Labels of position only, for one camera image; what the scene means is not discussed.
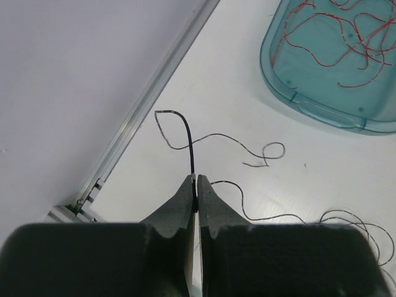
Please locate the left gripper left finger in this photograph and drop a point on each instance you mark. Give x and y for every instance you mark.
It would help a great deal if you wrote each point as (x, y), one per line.
(149, 258)

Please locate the teal transparent plastic tub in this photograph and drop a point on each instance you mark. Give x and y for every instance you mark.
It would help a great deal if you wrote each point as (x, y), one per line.
(334, 61)

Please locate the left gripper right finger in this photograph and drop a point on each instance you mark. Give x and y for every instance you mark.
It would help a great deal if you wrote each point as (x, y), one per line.
(240, 258)

